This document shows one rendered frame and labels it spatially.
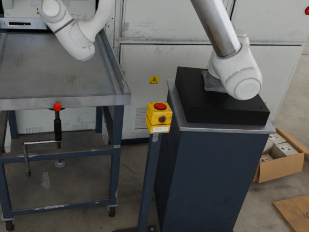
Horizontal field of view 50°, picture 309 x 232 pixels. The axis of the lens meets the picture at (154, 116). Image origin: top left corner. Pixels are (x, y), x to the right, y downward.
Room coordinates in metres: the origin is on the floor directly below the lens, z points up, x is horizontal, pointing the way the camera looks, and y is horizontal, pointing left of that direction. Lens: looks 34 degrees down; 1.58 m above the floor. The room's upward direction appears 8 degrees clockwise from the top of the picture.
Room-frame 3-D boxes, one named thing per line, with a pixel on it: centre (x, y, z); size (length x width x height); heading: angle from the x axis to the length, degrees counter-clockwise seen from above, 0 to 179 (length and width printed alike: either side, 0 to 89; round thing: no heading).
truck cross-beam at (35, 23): (1.83, 0.66, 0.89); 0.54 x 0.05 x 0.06; 110
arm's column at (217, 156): (1.44, -0.30, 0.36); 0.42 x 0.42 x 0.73; 10
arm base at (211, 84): (1.50, -0.30, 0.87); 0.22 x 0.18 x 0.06; 3
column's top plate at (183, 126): (1.44, -0.30, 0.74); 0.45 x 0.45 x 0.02; 10
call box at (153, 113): (1.09, -0.02, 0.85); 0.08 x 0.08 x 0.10; 20
